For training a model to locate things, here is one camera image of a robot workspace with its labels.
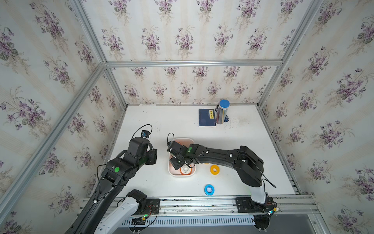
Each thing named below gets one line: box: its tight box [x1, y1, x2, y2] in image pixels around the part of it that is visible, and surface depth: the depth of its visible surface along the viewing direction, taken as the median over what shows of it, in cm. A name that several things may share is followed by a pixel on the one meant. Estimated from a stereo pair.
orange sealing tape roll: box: [179, 163, 193, 176], surface depth 85 cm
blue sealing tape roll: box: [204, 183, 215, 197], surface depth 80 cm
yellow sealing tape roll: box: [209, 164, 221, 176], surface depth 86 cm
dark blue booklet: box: [198, 108, 217, 128], surface depth 113 cm
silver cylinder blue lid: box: [215, 99, 231, 125], surface depth 100 cm
